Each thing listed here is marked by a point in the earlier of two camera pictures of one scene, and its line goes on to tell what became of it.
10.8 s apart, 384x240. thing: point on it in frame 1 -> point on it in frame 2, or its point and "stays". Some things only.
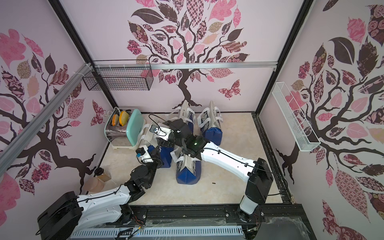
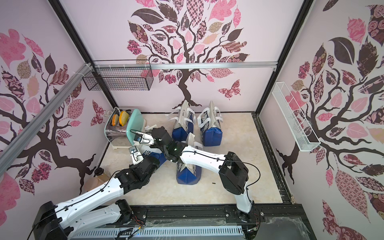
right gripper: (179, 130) -> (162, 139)
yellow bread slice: (123, 118) stays
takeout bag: (185, 114) stays
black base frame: (277, 222) stays
